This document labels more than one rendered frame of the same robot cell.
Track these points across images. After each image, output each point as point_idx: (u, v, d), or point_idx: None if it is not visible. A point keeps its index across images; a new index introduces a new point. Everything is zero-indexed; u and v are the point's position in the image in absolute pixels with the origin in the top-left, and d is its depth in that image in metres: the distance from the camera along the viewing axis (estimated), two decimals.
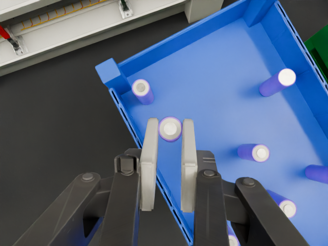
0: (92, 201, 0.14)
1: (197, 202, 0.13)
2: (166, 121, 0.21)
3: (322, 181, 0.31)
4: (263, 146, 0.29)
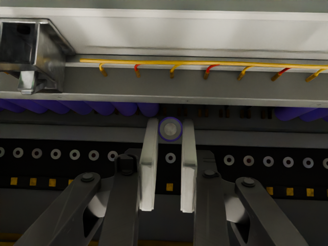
0: (92, 201, 0.14)
1: (197, 202, 0.13)
2: (166, 121, 0.21)
3: None
4: None
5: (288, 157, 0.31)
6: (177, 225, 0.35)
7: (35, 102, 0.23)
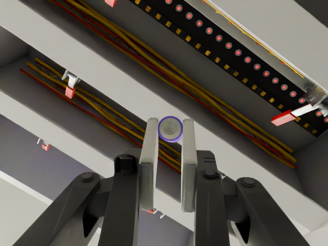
0: (92, 201, 0.14)
1: (198, 202, 0.13)
2: None
3: None
4: (168, 118, 0.21)
5: None
6: None
7: None
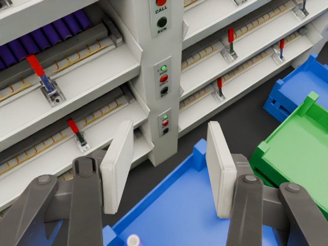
0: (49, 204, 0.14)
1: (234, 206, 0.12)
2: None
3: None
4: None
5: None
6: None
7: None
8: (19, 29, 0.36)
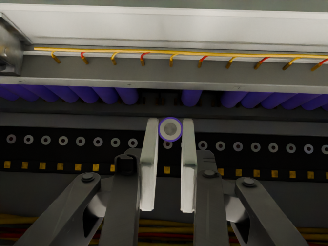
0: (92, 201, 0.14)
1: (197, 202, 0.13)
2: None
3: None
4: None
5: (238, 142, 0.35)
6: None
7: (4, 88, 0.26)
8: None
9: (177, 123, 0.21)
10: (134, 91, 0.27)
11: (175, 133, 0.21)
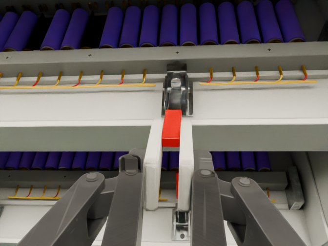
0: (96, 201, 0.14)
1: (194, 202, 0.13)
2: None
3: (75, 28, 0.31)
4: None
5: None
6: None
7: (210, 30, 0.29)
8: None
9: None
10: (103, 29, 0.32)
11: None
